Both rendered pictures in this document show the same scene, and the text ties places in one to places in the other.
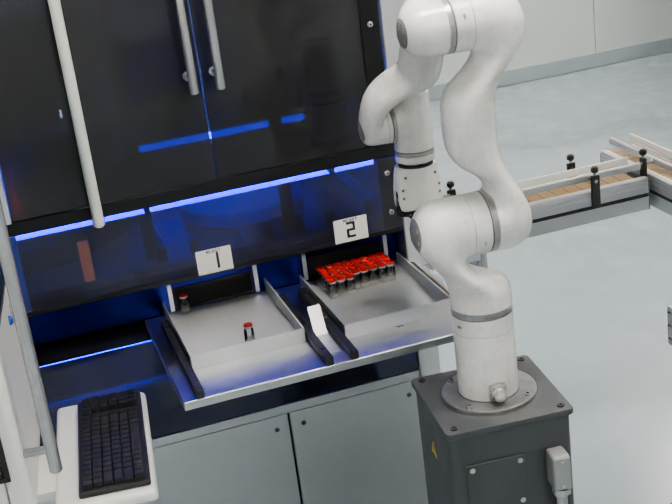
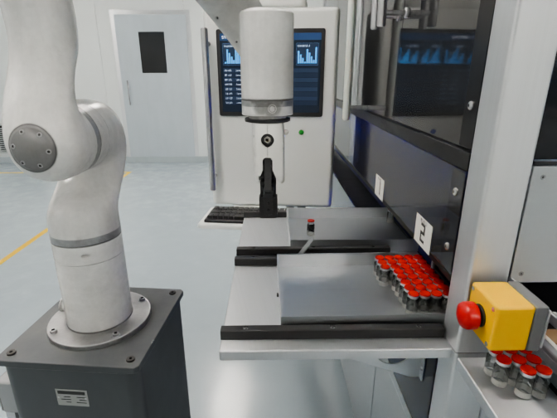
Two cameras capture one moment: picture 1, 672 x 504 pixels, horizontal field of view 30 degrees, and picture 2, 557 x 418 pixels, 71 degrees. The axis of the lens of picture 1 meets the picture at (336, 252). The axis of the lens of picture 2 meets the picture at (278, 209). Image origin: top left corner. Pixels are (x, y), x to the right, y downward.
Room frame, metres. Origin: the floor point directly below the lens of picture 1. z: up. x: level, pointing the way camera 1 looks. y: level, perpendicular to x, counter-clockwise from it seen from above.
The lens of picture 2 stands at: (2.74, -0.83, 1.33)
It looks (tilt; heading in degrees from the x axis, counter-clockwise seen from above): 19 degrees down; 104
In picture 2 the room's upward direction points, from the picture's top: straight up
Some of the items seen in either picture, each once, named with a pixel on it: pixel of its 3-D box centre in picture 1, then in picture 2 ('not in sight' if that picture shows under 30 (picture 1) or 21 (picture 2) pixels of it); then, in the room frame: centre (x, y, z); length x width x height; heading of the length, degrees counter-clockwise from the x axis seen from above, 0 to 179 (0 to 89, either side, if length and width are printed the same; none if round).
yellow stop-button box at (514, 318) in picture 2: not in sight; (502, 314); (2.94, -0.28, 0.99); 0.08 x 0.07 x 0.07; 15
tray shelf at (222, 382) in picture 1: (311, 325); (329, 262); (2.64, 0.08, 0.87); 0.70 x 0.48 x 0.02; 105
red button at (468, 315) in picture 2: not in sight; (472, 315); (2.89, -0.29, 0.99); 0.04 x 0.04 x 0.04; 15
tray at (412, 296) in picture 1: (373, 293); (358, 286); (2.72, -0.08, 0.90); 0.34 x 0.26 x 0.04; 16
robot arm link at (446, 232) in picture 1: (460, 255); (84, 167); (2.22, -0.24, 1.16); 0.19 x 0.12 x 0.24; 103
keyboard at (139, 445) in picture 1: (111, 438); (259, 215); (2.32, 0.51, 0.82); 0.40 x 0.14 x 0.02; 9
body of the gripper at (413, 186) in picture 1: (417, 182); (268, 146); (2.56, -0.19, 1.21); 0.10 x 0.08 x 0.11; 105
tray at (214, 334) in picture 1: (231, 321); (346, 227); (2.67, 0.26, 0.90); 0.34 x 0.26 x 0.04; 15
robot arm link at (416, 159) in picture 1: (415, 154); (267, 108); (2.56, -0.20, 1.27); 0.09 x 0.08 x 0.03; 105
